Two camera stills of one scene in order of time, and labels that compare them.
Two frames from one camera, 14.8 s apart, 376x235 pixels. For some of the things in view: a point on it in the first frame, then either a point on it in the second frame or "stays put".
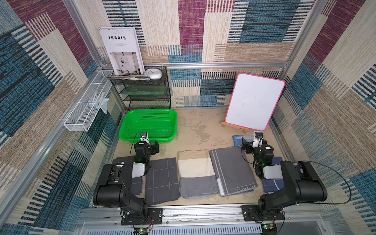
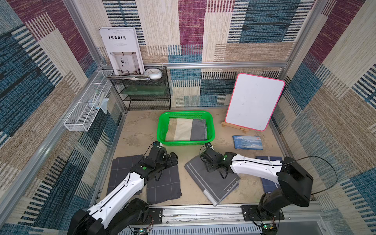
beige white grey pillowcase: (196, 174) to (187, 129)
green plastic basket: (159, 124) to (185, 128)
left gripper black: (152, 150) to (168, 162)
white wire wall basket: (81, 118) stays put
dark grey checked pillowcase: (161, 183) stays put
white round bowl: (153, 73) stays put
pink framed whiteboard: (252, 101) stays put
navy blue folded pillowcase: (272, 185) stays put
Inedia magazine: (123, 46) stays put
